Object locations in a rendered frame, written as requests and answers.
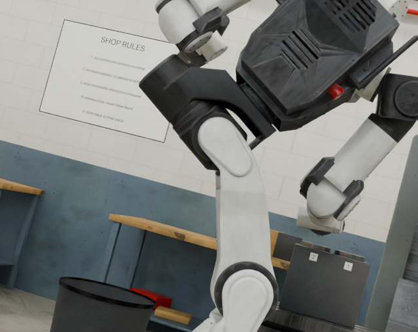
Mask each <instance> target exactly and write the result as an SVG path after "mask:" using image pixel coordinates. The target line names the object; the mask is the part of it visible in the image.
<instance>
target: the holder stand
mask: <svg viewBox="0 0 418 332"><path fill-rule="evenodd" d="M370 267H371V265H370V264H369V263H367V262H365V258H364V257H362V256H358V255H355V254H350V253H348V252H343V251H340V250H335V251H334V253H331V248H328V247H325V246H321V245H318V244H314V243H311V242H306V241H303V240H302V241H301V244H297V243H296V244H295V246H294V249H293V253H292V257H291V261H290V265H289V269H288V272H287V277H286V279H285V284H284V289H283V292H282V296H281V299H280V304H279V308H282V309H285V310H289V311H292V312H297V313H299V314H303V315H306V316H311V317H313V318H318V319H322V320H324V321H329V322H332V323H336V324H338V325H343V326H346V327H350V328H353V329H354V328H355V324H356V321H357V316H358V313H359V309H360V305H361V301H362V297H363V293H364V290H365V285H366V282H367V277H368V275H369V270H370Z"/></svg>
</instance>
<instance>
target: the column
mask: <svg viewBox="0 0 418 332"><path fill-rule="evenodd" d="M399 278H402V279H406V280H409V281H413V282H416V283H418V134H416V135H415V136H414V137H413V139H412V142H411V147H410V150H409V154H408V157H407V162H406V165H405V170H404V173H403V177H402V182H401V185H400V190H399V193H398V197H397V200H396V205H395V208H394V212H393V216H392V220H391V224H390V228H389V231H388V236H387V239H386V244H385V247H384V251H383V254H382V259H381V262H380V267H379V270H378V274H377V277H376V282H375V283H374V288H373V293H372V295H371V300H370V303H369V308H368V311H367V315H366V318H365V323H364V327H366V328H368V329H372V330H375V331H379V332H385V330H386V326H387V323H388V318H389V315H390V311H391V308H392V303H393V300H394V296H395V293H396V288H397V285H398V281H399Z"/></svg>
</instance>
